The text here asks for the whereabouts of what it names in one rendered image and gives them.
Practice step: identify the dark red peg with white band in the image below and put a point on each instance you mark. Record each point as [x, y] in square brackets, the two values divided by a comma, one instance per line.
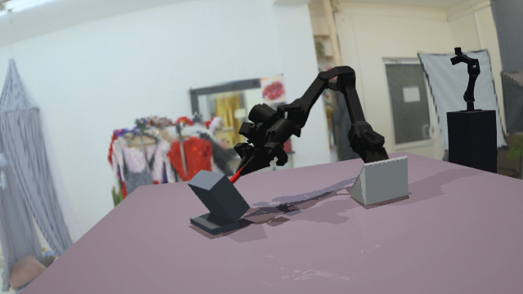
[235, 177]

